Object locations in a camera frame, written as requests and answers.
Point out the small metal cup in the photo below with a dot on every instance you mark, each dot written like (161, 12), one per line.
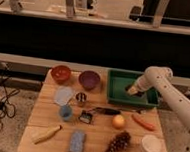
(81, 98)

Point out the wooden table board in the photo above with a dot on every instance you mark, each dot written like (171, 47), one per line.
(98, 134)

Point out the green plastic tray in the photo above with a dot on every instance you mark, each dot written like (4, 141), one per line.
(117, 81)

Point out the orange fruit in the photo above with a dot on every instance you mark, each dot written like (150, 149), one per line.
(118, 121)

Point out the blue cup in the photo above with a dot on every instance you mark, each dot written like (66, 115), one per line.
(65, 112)

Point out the blue sponge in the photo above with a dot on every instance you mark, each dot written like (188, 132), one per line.
(77, 141)

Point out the black handled tool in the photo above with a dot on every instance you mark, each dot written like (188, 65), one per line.
(106, 111)

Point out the orange carrot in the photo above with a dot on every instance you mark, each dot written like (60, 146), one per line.
(143, 123)

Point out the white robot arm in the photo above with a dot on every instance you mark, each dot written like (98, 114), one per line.
(159, 78)

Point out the white bowl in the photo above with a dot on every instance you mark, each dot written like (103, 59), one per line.
(150, 143)

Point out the brown grape bunch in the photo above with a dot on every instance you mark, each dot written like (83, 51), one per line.
(119, 142)

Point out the purple bowl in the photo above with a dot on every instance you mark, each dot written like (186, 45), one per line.
(89, 79)

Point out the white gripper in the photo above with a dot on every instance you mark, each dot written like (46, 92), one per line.
(141, 84)

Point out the black binder clip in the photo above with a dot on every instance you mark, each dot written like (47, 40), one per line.
(86, 117)

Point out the light blue plate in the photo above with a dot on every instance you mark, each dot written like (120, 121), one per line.
(63, 95)

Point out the red bowl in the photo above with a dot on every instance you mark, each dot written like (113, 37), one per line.
(60, 74)

